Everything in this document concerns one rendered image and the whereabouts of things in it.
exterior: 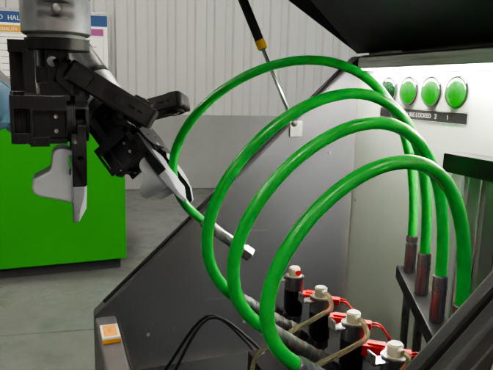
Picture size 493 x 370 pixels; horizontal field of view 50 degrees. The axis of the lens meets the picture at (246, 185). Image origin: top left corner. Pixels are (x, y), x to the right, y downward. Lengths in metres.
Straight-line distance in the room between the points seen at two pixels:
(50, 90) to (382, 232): 0.69
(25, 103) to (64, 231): 3.44
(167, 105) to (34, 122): 0.27
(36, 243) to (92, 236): 0.38
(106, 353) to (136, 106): 0.45
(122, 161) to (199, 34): 6.41
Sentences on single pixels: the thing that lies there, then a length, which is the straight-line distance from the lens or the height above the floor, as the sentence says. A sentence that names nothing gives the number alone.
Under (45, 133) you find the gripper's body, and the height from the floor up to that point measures 1.32.
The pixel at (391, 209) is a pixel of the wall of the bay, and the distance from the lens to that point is 1.04.
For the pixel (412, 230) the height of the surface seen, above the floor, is 1.17.
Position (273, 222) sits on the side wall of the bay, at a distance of 1.08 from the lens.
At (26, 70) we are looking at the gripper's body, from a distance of 0.63.
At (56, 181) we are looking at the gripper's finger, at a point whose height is 1.27.
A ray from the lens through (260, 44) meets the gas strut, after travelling 1.04.
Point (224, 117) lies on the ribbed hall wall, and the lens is 7.24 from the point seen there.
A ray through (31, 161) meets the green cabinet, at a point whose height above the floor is 0.84.
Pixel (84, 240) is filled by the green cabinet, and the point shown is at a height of 0.25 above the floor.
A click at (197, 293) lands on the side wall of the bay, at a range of 1.08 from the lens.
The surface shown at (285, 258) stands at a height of 1.23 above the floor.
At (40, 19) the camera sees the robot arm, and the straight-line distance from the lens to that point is 0.62.
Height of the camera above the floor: 1.38
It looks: 10 degrees down
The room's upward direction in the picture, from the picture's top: 1 degrees clockwise
